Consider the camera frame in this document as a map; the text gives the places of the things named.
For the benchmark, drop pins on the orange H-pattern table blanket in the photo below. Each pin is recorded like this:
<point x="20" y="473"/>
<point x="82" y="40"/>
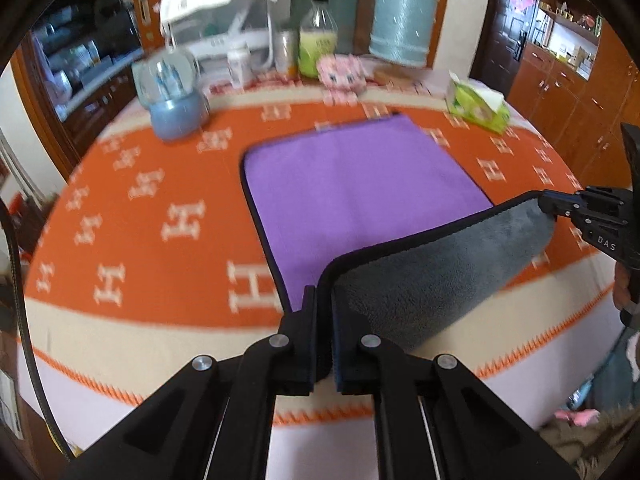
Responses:
<point x="150" y="257"/>

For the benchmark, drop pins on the wooden wall cabinet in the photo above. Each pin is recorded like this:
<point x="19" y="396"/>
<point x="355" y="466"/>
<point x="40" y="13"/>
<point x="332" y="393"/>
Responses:
<point x="576" y="85"/>

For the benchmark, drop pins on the purple grey microfiber towel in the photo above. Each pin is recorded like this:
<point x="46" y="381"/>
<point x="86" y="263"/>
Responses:
<point x="379" y="215"/>

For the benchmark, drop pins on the silver orange can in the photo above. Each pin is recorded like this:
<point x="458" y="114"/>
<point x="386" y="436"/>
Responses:
<point x="285" y="52"/>

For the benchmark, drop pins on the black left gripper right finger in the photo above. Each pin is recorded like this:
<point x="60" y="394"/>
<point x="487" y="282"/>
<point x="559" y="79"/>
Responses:
<point x="434" y="419"/>

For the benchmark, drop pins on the pink block pig toy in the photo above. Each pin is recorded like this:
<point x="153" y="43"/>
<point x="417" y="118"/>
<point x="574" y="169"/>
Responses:
<point x="342" y="78"/>

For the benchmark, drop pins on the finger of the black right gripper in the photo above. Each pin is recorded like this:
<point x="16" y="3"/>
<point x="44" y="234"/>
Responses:
<point x="555" y="203"/>

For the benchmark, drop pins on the blue castle snow globe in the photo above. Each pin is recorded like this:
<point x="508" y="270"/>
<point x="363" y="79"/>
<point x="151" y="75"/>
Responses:
<point x="168" y="88"/>

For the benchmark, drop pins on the white plastic appliance box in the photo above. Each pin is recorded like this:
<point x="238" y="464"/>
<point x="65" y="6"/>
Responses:
<point x="209" y="34"/>

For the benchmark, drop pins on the green tissue pack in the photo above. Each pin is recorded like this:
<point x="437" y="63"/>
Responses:
<point x="478" y="104"/>

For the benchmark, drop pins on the clear bottle yellow liquid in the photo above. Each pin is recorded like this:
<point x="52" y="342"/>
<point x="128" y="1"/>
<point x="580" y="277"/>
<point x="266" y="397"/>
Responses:
<point x="318" y="35"/>

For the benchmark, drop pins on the light blue lamp shade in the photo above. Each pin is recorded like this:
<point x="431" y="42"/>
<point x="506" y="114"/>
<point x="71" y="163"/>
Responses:
<point x="401" y="31"/>

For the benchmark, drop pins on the dark entrance door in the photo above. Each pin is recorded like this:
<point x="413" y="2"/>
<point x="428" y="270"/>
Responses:
<point x="502" y="40"/>

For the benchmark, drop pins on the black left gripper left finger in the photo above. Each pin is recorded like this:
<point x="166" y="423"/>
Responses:
<point x="212" y="419"/>

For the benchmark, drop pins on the person's right hand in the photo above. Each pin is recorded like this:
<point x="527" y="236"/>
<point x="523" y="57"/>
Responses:
<point x="621" y="294"/>

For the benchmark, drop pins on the white pill bottle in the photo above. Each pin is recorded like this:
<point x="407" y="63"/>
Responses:
<point x="240" y="72"/>

